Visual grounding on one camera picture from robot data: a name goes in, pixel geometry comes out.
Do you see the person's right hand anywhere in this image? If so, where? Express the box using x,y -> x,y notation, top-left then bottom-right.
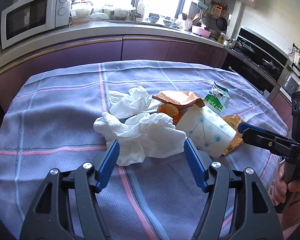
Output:
272,163 -> 300,205

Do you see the white blue-dotted paper cup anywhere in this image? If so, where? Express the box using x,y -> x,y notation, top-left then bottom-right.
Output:
176,105 -> 238,158

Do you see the glass jar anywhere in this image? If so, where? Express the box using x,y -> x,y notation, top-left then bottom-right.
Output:
102,4 -> 113,18

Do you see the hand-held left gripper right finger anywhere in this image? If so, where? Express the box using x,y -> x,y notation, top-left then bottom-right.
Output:
184,137 -> 284,240

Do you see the large white tissue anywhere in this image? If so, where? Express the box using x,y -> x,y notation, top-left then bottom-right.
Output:
93,112 -> 188,167

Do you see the clear food container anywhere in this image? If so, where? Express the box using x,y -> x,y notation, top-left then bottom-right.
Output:
114,7 -> 129,21

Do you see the orange peel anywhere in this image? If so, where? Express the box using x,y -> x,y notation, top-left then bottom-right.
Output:
157,104 -> 184,125

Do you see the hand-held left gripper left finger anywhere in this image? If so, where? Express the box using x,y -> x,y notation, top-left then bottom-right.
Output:
19,139 -> 120,240

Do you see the pink mixing bowl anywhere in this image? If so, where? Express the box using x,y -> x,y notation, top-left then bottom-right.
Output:
192,25 -> 212,38

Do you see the white microwave oven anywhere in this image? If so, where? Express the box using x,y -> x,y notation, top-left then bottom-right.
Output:
0,0 -> 73,50

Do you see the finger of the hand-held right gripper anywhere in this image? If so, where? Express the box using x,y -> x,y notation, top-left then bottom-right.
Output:
237,122 -> 300,156

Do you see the plastic food container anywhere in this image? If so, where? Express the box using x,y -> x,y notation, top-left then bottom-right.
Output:
71,15 -> 91,26

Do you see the green snack packet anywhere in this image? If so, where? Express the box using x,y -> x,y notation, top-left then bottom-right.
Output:
202,82 -> 230,115

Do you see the kitchen counter with purple cabinets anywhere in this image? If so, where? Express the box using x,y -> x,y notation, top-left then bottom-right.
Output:
0,20 -> 230,113

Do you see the plaid purple tablecloth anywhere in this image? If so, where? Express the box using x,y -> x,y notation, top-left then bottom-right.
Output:
0,59 -> 289,240

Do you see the teal wall shelf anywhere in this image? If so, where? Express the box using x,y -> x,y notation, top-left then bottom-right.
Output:
192,0 -> 209,9

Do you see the white vertical pipe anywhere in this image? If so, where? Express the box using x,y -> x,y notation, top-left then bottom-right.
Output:
226,0 -> 243,41

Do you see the black gas stove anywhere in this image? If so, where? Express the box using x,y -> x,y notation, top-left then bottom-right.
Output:
222,26 -> 289,94

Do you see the white plastic bag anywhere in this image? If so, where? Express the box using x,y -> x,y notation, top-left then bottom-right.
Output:
90,12 -> 110,21

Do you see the patterned ceramic bowl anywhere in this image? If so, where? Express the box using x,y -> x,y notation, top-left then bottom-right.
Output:
162,20 -> 181,28

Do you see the hanging black frying pan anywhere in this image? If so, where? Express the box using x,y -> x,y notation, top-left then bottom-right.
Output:
216,17 -> 228,32

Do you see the metal kitchen faucet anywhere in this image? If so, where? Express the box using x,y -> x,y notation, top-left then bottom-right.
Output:
131,0 -> 146,22

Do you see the lidded cooking pot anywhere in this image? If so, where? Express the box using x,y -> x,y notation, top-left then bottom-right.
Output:
234,40 -> 256,55

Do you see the metal storage rack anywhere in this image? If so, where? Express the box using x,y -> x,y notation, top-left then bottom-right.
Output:
281,44 -> 300,98

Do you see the torn brown paper wrapper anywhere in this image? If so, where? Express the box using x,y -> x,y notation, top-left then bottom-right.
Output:
152,90 -> 205,112

